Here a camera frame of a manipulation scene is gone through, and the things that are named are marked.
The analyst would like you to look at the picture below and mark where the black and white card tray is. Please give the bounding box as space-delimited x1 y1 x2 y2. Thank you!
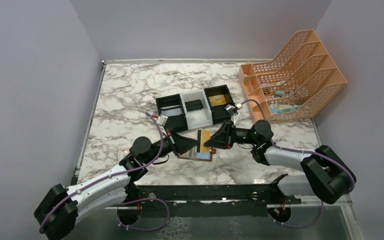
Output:
155 85 235 132

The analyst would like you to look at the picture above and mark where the brown leather card holder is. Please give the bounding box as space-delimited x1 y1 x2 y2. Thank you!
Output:
177 147 217 162

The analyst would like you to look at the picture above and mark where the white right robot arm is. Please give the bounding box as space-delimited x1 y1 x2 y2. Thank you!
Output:
204 120 356 204

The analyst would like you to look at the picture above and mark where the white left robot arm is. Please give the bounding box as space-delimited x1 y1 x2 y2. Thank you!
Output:
33 130 198 240

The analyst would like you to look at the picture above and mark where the silver card in tray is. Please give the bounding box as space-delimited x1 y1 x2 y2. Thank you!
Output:
161 107 183 117

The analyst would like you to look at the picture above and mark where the gold card in tray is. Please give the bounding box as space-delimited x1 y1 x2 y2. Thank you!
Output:
208 94 227 107

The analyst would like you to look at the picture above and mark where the black card in tray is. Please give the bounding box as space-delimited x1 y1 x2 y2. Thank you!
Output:
184 99 204 112

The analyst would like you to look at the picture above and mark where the small white grey box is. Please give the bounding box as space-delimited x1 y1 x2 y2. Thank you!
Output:
117 151 130 161

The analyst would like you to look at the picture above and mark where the orange plastic file organizer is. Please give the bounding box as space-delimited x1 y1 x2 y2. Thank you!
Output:
238 29 347 123

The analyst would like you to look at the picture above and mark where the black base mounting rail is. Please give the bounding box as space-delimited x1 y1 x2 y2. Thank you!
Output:
57 183 354 210

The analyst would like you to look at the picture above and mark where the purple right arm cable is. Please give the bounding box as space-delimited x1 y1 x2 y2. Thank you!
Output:
235 99 357 229

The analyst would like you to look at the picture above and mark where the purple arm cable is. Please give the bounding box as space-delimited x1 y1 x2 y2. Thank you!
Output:
235 99 357 229
38 111 171 234

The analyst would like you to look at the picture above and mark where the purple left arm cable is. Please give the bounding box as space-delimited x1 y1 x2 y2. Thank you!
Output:
38 111 171 234

